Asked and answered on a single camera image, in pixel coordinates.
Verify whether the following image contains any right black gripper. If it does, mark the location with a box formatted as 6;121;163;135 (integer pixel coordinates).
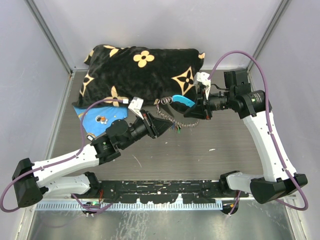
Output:
184;86;235;120

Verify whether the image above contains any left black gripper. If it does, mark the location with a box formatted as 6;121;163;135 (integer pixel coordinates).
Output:
120;109;173;150

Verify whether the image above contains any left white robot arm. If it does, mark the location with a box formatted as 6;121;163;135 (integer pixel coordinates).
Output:
12;110;173;208

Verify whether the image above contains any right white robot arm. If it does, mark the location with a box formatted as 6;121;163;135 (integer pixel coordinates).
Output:
183;69;308;204

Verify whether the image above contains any blue cartoon cloth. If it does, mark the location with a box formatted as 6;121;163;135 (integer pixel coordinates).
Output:
80;106;128;138

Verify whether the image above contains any black floral plush pillow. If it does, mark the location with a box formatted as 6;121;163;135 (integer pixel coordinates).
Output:
73;44;205;109

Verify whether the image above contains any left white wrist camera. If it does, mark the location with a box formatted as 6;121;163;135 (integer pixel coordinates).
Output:
122;97;144;119

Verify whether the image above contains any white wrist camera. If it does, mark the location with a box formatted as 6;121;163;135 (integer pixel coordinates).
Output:
122;97;144;119
194;72;211;100

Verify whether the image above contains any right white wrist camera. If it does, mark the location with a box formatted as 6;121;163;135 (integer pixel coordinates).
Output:
194;72;211;100

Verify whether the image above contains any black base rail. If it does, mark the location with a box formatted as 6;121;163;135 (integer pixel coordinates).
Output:
76;180;238;204

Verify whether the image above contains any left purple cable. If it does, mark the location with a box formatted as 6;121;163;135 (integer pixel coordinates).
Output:
0;98;130;213

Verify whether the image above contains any purple cable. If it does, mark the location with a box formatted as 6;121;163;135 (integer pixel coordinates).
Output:
0;98;130;213
208;50;310;211

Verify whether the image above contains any white slotted cable duct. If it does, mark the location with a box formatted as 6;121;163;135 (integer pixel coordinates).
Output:
35;199;223;211

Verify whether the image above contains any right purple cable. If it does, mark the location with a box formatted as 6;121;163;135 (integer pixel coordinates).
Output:
208;50;310;211

